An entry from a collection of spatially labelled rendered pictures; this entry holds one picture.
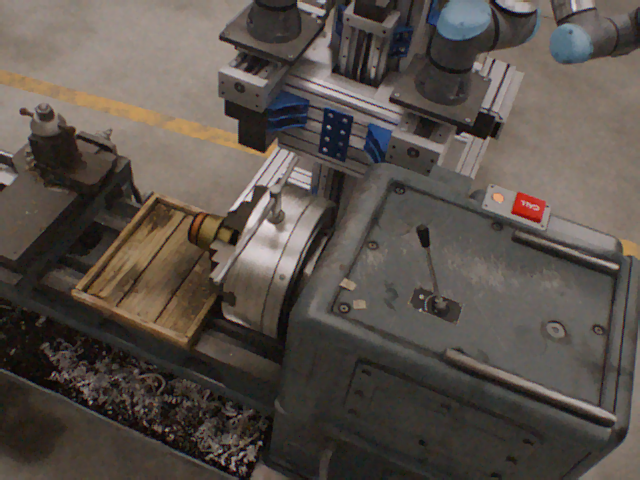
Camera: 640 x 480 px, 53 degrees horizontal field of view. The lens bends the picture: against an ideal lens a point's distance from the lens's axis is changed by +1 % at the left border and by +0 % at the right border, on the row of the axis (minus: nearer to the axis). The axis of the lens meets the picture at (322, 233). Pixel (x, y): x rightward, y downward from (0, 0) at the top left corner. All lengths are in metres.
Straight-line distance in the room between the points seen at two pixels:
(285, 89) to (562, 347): 1.07
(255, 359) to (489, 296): 0.57
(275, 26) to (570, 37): 0.80
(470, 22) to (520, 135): 2.06
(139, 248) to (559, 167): 2.41
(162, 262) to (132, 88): 2.01
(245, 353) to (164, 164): 1.74
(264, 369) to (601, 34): 0.97
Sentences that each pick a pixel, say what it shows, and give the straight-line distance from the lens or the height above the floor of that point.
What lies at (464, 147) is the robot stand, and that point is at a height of 0.21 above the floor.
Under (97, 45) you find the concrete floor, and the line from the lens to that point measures 3.86.
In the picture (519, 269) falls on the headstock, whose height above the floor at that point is 1.25.
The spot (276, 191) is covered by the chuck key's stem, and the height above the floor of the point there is 1.32.
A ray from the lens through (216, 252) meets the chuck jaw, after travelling 1.36.
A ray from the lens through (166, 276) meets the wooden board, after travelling 1.60.
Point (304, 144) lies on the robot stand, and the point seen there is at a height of 0.86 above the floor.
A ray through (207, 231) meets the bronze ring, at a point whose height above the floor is 1.11.
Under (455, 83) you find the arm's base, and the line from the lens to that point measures 1.69.
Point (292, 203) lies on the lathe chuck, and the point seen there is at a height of 1.23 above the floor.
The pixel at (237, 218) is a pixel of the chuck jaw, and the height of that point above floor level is 1.13.
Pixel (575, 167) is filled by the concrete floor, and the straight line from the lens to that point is 3.58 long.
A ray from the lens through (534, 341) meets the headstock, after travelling 1.19.
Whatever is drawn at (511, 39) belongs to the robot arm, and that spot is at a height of 1.32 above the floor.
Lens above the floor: 2.19
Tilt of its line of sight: 50 degrees down
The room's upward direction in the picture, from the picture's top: 10 degrees clockwise
